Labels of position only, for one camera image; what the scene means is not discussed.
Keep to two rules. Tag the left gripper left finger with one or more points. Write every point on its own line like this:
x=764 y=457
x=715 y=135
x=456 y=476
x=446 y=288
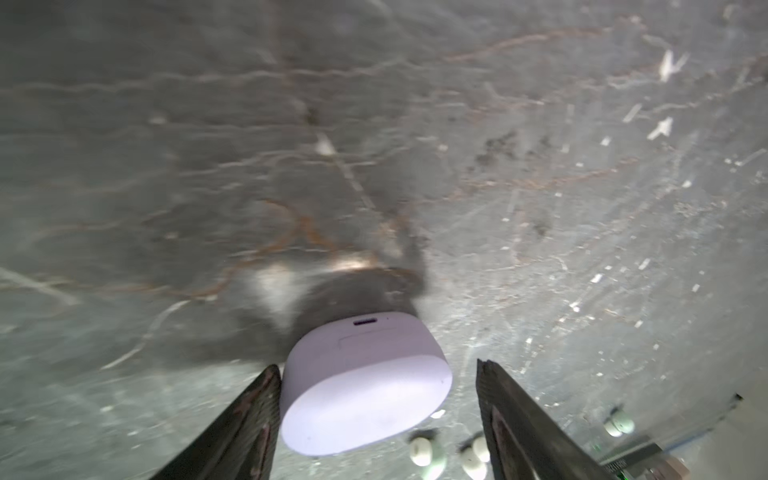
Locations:
x=240 y=443

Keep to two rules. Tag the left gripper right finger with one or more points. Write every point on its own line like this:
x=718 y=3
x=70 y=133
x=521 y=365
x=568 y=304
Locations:
x=523 y=441

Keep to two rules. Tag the purple earbud charging case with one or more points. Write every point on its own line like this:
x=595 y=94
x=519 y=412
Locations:
x=360 y=380

